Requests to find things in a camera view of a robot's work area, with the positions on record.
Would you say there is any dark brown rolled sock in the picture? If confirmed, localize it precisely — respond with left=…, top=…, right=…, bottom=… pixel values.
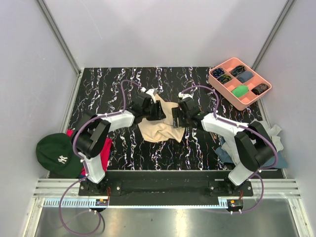
left=251, top=83, right=269, bottom=96

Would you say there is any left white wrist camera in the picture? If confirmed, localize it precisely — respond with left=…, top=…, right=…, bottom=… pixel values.
left=141, top=87, right=157, bottom=103

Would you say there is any purple cable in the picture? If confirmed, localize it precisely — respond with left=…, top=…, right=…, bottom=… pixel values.
left=58, top=80, right=146, bottom=235
left=181, top=85, right=278, bottom=214

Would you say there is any pink divided tray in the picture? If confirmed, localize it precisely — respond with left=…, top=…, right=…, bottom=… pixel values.
left=208, top=57, right=272, bottom=111

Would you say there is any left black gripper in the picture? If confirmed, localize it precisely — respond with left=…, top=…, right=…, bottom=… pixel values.
left=142, top=100, right=166, bottom=121

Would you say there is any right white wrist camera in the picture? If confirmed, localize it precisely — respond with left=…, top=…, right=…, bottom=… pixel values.
left=178, top=92, right=193, bottom=103

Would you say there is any yellow patterned rolled sock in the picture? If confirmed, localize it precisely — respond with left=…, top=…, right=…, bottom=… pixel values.
left=217, top=74, right=232, bottom=84

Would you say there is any green rolled sock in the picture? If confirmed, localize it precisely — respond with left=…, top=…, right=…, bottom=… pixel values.
left=232, top=85, right=249, bottom=98

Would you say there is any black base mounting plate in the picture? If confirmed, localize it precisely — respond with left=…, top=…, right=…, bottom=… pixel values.
left=79, top=170, right=253, bottom=197

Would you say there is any blue patterned rolled sock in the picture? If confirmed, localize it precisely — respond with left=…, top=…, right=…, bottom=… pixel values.
left=211, top=68, right=225, bottom=79

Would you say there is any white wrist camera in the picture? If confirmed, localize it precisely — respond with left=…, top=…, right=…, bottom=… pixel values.
left=178, top=92, right=193, bottom=103
left=141, top=87, right=157, bottom=103

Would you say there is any grey t-shirt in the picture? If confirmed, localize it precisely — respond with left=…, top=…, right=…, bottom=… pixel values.
left=221, top=119, right=284, bottom=165

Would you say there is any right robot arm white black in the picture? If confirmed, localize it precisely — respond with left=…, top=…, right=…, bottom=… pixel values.
left=174, top=93, right=278, bottom=196

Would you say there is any blue folded cloth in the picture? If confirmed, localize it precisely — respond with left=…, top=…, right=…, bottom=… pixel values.
left=215, top=147, right=288, bottom=169

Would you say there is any grey-blue rolled sock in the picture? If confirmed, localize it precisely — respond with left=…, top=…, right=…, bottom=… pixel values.
left=236, top=71, right=254, bottom=83

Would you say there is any dark multicolour rolled sock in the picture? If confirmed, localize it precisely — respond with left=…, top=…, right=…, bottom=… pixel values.
left=231, top=65, right=246, bottom=77

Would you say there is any aluminium frame rail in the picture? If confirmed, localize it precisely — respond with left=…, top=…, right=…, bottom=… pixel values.
left=36, top=0, right=83, bottom=75

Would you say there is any red folded cloth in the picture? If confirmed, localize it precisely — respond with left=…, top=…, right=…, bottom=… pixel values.
left=66, top=129, right=112, bottom=178

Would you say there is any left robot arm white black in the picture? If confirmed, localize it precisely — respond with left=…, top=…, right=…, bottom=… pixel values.
left=72, top=89, right=166, bottom=196

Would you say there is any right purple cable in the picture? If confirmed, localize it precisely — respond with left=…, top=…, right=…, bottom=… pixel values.
left=181, top=85, right=278, bottom=214

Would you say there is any beige cloth napkin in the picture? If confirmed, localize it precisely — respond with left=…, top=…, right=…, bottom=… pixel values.
left=138, top=94, right=185, bottom=143

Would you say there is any dark green baseball cap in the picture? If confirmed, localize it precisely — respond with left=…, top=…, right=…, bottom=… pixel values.
left=36, top=133, right=83, bottom=179

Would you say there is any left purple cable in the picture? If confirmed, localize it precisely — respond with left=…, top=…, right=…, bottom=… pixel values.
left=58, top=80, right=146, bottom=235

